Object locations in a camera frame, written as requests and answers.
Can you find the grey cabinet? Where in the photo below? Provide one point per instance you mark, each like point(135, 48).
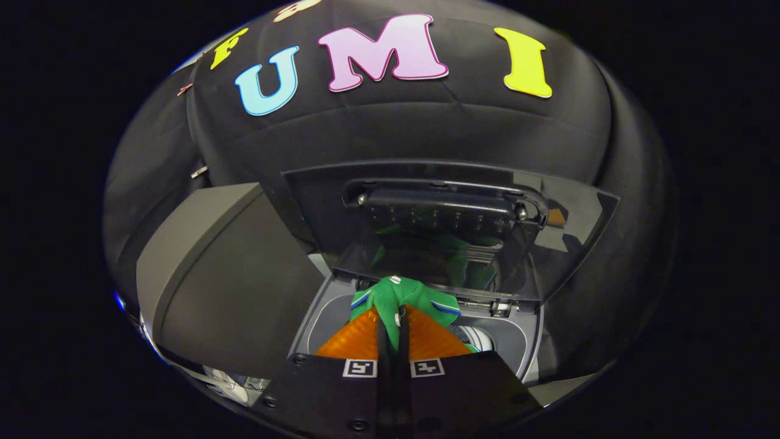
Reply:
point(225, 286)

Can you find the green polo shirt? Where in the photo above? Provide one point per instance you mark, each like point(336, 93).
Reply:
point(396, 296)

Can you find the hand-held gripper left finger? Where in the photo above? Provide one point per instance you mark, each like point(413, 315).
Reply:
point(384, 378)

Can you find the pink clip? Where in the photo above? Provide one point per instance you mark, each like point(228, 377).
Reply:
point(184, 89)

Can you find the white clip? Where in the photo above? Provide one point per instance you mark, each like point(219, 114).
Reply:
point(198, 172)

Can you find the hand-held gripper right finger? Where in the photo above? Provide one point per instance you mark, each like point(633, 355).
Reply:
point(402, 378)

